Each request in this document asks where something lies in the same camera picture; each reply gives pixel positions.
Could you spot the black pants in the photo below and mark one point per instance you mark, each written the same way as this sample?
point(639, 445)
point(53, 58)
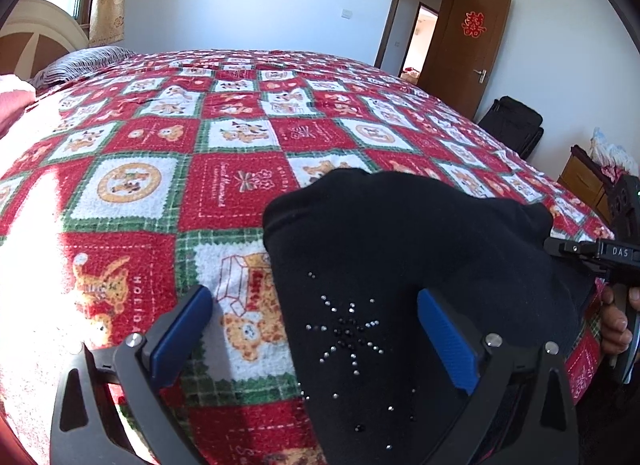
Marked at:
point(375, 245)

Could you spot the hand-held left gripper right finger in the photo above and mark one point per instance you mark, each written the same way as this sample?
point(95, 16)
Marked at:
point(447, 340)

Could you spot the white wall switch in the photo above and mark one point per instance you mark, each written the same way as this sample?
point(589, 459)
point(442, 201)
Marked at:
point(347, 13)

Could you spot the wooden cabinet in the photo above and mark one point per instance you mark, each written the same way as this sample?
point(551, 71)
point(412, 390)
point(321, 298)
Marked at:
point(582, 185)

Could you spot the brown door frame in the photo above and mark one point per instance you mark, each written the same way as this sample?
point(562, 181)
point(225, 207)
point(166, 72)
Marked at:
point(395, 10)

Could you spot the wooden headboard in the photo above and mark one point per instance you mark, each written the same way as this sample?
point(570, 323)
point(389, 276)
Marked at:
point(40, 30)

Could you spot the black suitcase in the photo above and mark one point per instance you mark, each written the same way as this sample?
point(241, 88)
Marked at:
point(510, 125)

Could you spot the pink pillow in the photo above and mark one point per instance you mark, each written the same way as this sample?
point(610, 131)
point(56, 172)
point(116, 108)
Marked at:
point(15, 100)

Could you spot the person's right hand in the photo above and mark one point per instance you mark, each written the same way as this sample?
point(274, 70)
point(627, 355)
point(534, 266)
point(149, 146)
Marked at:
point(615, 325)

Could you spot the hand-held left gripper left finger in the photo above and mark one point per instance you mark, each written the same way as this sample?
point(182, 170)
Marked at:
point(182, 335)

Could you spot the brown wooden door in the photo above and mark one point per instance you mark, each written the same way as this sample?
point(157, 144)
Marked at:
point(465, 60)

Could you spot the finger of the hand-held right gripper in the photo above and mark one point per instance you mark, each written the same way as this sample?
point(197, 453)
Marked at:
point(570, 249)

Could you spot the striped grey pillow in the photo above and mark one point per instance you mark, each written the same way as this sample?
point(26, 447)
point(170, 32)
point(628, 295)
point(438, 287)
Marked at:
point(85, 62)

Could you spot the red paper door ornament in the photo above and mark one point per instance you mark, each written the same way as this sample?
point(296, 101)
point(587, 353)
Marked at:
point(473, 25)

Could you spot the red checked printed blanket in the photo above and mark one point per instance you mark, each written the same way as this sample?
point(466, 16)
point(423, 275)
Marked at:
point(200, 170)

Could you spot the white plastic bag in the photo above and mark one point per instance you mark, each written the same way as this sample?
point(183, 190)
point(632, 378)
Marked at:
point(612, 152)

